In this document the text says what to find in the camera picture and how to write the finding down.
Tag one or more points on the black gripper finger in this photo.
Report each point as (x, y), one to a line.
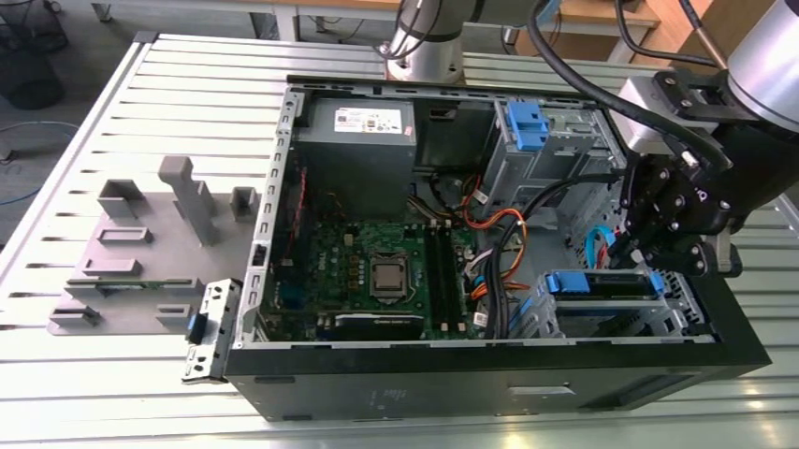
(658, 196)
(695, 255)

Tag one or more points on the hard disk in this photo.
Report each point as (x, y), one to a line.
(615, 285)

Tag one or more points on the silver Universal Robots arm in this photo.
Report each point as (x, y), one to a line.
(431, 51)

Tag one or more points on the metal disk bay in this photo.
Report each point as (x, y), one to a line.
(611, 304)

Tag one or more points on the metal drive cage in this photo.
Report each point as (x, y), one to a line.
(543, 168)

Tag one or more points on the blue drive cage latch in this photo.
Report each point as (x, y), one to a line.
(527, 126)

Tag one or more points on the wooden desk white legs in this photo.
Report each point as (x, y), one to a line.
(587, 47)

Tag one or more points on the wooden cabinet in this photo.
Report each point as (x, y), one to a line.
(737, 18)

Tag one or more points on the black RAM slot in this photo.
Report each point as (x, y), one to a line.
(454, 276)
(435, 276)

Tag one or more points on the CPU socket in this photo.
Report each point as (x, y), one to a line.
(390, 256)

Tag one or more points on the silver CPU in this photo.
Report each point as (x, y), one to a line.
(388, 276)

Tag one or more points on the grey power supply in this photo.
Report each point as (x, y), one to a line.
(356, 178)

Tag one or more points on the black PC case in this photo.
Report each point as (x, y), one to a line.
(436, 379)

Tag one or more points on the black graphics card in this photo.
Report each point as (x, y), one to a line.
(380, 327)

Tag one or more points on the green motherboard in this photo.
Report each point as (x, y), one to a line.
(336, 262)

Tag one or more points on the grey parts rack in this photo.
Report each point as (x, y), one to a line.
(168, 252)

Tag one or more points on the black waste bin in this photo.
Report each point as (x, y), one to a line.
(34, 84)

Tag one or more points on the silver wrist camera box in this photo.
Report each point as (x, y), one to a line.
(636, 93)

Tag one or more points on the white desk frame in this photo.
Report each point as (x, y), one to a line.
(284, 25)

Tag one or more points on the metal expansion slot bracket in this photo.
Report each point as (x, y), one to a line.
(219, 299)

